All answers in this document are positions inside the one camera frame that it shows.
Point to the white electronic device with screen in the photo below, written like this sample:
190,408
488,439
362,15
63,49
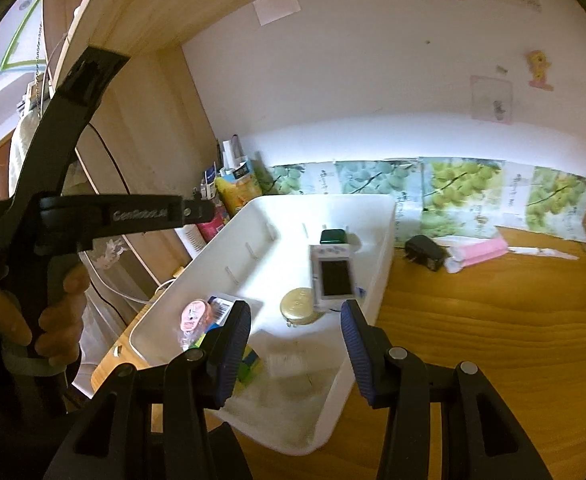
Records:
333,275

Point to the person's left hand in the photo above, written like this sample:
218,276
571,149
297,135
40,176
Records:
63,325

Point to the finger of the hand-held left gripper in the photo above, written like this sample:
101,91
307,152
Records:
85,80

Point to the green cosmetic jar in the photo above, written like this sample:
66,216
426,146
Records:
334,236

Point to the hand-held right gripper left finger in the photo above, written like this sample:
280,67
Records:
230,355

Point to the yellow carton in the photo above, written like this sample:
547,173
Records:
238,192

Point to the black power adapter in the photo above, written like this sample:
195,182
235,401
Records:
425,252

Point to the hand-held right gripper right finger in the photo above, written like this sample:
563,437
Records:
360,360

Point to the round compact case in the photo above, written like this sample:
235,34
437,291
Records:
300,305

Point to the white storage tray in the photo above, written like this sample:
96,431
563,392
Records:
283,240

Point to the white paper strip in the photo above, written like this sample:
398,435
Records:
543,253

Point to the wooden shelf unit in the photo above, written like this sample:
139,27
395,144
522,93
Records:
138,10

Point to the labelled clear plastic box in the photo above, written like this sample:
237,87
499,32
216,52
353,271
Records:
220,310

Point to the clear square sticker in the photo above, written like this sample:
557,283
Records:
490,100

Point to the multicolour puzzle cube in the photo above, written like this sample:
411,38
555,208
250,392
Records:
249,366

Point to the pink hair roller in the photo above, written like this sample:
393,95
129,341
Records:
480,252

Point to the yellow bear sticker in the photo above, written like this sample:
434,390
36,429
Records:
540,67

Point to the clear tape patch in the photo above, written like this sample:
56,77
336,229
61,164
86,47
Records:
274,2

